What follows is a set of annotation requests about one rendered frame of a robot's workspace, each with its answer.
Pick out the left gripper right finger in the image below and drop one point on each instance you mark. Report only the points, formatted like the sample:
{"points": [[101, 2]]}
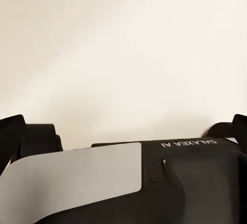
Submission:
{"points": [[239, 130]]}

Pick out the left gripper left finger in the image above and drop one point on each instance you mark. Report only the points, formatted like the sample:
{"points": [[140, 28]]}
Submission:
{"points": [[12, 132]]}

